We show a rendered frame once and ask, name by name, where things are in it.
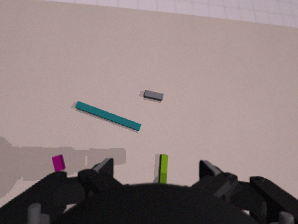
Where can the turquoise rod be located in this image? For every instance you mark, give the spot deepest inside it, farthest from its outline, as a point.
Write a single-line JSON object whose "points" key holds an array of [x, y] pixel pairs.
{"points": [[108, 116]]}

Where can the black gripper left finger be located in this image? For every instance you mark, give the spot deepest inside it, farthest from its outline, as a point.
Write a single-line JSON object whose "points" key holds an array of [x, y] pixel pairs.
{"points": [[33, 206]]}

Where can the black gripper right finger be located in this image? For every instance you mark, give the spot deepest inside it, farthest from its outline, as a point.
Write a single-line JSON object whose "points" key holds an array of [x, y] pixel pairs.
{"points": [[260, 196]]}

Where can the magenta rod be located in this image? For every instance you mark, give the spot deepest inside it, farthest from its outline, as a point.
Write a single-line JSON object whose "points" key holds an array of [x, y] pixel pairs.
{"points": [[58, 163]]}

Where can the lime green rectangular bar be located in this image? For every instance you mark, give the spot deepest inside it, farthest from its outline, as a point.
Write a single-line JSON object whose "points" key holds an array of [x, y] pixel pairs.
{"points": [[163, 168]]}

